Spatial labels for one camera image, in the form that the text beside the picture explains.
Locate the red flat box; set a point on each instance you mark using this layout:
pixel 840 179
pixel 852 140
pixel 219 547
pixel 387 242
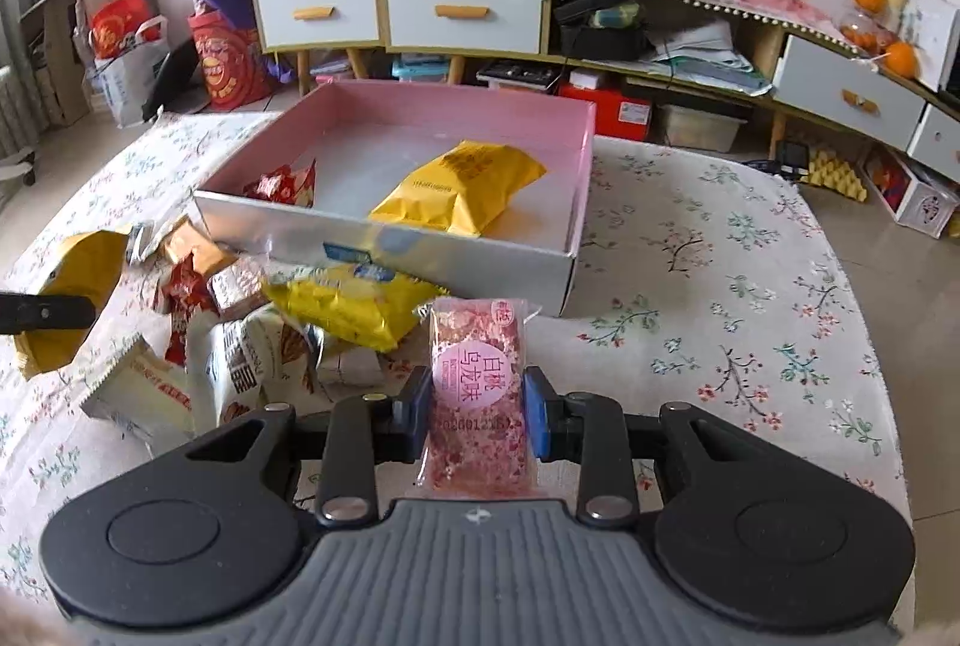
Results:
pixel 607 106

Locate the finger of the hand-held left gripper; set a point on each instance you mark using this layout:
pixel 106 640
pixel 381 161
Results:
pixel 45 312

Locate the small white stand drawer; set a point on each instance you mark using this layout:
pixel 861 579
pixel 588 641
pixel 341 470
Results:
pixel 937 144

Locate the microwave oven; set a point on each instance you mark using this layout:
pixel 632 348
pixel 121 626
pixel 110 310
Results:
pixel 934 16

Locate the yellow packet with blue label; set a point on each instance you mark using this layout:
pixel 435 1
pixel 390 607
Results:
pixel 345 308

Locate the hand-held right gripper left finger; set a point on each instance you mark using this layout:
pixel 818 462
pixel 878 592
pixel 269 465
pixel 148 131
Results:
pixel 420 421

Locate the floral tablecloth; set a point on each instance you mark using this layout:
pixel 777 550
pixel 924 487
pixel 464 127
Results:
pixel 712 316

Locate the white brown snack bag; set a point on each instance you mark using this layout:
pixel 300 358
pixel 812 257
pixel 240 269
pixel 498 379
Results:
pixel 240 361

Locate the clear plastic bin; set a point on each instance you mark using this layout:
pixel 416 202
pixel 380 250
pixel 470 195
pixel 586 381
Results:
pixel 701 127

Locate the white shopping bag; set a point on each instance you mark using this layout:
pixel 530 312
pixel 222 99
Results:
pixel 127 84

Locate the red white snack packet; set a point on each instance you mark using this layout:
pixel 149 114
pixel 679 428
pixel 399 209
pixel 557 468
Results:
pixel 184 293

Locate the pink-lined cardboard box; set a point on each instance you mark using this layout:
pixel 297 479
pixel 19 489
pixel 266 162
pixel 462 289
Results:
pixel 285 226

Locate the white orange snack packet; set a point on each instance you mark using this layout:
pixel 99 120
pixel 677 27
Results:
pixel 142 383

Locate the white printed box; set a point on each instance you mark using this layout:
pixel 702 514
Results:
pixel 922 207

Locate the red plastic bag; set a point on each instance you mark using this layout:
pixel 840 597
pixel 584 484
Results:
pixel 120 27

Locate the small red snack packet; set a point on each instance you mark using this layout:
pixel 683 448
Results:
pixel 281 187

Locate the yellow patterned box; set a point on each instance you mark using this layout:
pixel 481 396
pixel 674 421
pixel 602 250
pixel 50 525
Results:
pixel 836 170

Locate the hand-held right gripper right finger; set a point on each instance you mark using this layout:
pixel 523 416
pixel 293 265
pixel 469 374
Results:
pixel 536 413

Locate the pile of loose papers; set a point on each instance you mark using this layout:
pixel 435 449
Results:
pixel 712 57

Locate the yellow snack bag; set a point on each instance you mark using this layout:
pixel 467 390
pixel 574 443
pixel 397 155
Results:
pixel 457 189
pixel 75 267

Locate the silver blue snack packet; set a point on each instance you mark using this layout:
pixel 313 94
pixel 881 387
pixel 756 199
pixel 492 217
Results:
pixel 142 241

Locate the golden brown bar packet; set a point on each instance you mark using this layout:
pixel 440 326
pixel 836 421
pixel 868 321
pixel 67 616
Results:
pixel 195 252

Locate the clear biscuit packet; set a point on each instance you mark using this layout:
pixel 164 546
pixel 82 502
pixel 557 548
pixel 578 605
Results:
pixel 236 290

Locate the red gift bag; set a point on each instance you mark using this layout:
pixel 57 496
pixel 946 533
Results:
pixel 225 61

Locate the low wooden media stand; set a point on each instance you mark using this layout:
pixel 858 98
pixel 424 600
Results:
pixel 765 54

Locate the pink snack packet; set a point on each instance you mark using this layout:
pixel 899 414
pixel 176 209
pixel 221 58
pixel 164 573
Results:
pixel 476 383

